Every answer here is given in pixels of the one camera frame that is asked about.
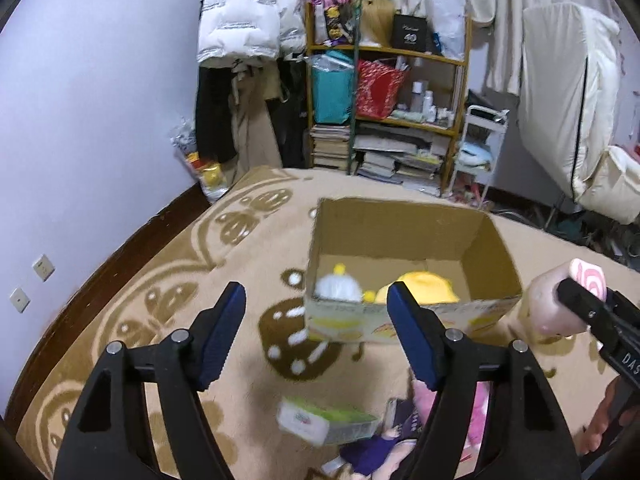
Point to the beige patterned rug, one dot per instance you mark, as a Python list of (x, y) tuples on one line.
[(165, 270)]

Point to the cream fabric wardrobe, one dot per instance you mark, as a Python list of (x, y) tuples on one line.
[(565, 95)]

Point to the pink swirl plush toy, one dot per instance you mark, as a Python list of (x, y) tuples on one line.
[(547, 302)]

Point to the blonde wig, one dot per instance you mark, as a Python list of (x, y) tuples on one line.
[(377, 17)]

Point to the hanging colourful accessories pack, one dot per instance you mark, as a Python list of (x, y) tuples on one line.
[(332, 10)]

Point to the clear bag with yellow items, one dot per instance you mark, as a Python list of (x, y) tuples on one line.
[(205, 165)]

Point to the person's right hand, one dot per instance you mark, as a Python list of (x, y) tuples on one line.
[(602, 422)]

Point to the white puffer jacket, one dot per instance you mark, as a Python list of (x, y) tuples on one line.
[(237, 15)]

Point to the cardboard box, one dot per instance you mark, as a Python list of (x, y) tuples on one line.
[(400, 230)]

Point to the green and white box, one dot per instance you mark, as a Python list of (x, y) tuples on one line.
[(320, 420)]

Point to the red patterned bag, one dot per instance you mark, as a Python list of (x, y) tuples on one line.
[(377, 87)]

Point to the pile of books and papers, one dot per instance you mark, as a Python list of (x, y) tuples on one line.
[(400, 157)]

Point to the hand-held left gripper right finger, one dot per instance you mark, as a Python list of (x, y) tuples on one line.
[(410, 332)]

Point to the black hanging coat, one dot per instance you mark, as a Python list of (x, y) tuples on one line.
[(215, 110)]

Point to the stack of books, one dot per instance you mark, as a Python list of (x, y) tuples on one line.
[(330, 147)]

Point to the white trolley cart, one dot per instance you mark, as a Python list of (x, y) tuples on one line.
[(480, 152)]

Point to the teal bag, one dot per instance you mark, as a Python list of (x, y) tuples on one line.
[(331, 92)]

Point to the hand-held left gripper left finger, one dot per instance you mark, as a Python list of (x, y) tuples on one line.
[(220, 332)]

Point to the black gift box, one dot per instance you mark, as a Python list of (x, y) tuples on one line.
[(410, 32)]

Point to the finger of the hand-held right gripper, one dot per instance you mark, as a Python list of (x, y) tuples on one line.
[(580, 305), (625, 307)]

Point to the purple plush doll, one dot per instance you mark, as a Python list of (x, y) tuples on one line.
[(372, 452)]

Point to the white plush with yellow knob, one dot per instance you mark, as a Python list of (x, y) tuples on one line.
[(337, 285)]

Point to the wooden shelf rack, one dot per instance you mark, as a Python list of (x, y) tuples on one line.
[(462, 85)]

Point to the beige hanging coat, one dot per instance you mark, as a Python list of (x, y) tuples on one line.
[(255, 115)]

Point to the white wall socket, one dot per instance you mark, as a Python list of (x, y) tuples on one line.
[(43, 267), (19, 300)]

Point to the yellow plush toy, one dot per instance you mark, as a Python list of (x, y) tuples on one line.
[(425, 287)]

